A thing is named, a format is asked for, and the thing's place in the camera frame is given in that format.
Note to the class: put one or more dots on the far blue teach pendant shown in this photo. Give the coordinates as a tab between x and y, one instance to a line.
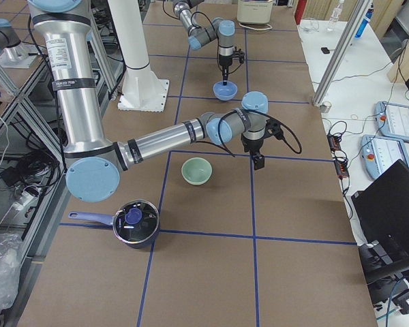
393	120

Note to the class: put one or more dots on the near blue teach pendant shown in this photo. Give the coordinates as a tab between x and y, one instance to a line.
379	153

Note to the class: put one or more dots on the black laptop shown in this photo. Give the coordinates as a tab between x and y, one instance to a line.
383	207

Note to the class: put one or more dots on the blue teach pendant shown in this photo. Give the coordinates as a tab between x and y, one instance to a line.
393	120
379	153

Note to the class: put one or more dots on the aluminium frame post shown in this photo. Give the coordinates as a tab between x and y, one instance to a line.
343	44

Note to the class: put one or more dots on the dark blue saucepan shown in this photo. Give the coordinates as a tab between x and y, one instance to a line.
136	225

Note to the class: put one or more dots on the crumpled plastic bag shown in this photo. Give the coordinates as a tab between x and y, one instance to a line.
10	265

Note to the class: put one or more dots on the glass pot lid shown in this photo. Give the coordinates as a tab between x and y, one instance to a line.
135	221

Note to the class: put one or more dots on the blue water bottle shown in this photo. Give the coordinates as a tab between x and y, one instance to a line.
367	18

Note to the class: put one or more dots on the clear plastic bottle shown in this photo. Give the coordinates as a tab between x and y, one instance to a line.
335	15

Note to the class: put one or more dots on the green bowl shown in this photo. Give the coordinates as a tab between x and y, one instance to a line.
196	171

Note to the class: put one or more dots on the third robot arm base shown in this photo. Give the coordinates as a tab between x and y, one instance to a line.
13	52

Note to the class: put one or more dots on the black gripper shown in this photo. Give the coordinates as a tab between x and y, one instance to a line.
225	62
251	146

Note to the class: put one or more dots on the white toaster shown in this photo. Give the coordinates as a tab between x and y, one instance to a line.
254	12

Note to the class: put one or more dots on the aluminium frame workbench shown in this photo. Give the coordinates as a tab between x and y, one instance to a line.
27	112

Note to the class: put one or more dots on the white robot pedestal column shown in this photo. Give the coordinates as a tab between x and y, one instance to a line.
141	90

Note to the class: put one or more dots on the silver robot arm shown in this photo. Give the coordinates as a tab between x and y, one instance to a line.
199	36
219	128

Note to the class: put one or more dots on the small black device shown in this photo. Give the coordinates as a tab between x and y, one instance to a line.
325	50

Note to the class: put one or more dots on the blue bowl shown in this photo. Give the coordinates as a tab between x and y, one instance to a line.
225	90

